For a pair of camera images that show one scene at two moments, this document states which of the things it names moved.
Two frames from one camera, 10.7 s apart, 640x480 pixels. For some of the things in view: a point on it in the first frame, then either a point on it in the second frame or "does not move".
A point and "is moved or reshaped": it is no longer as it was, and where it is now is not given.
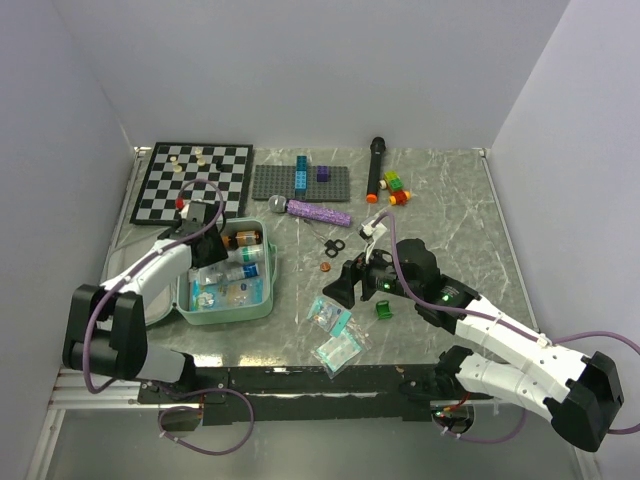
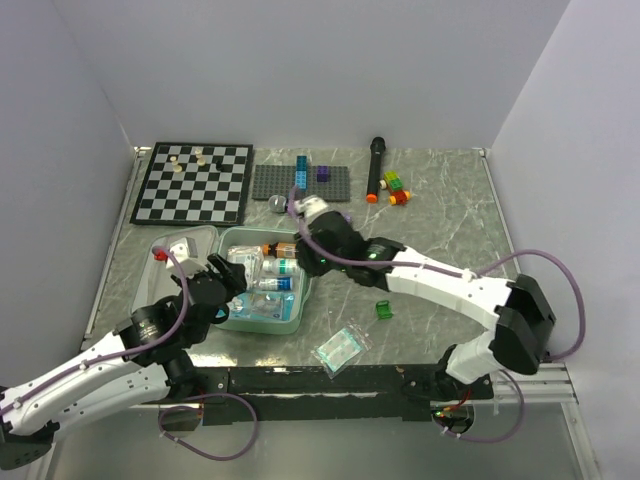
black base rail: [296, 394] does not move
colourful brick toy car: [395, 185] does not move
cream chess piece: [200, 161] does not move
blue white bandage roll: [250, 270] to [279, 283]
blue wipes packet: [229, 293] is moved or reshaped
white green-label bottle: [247, 254] to [286, 266]
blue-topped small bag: [329, 315] to [272, 305]
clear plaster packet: [216, 272] is moved or reshaped
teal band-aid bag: [337, 353] does not move
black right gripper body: [385, 277] to [317, 263]
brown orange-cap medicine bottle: [242, 238] to [285, 250]
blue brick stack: [301, 182] does not move
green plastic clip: [383, 310] does not move
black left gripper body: [216, 252] to [233, 282]
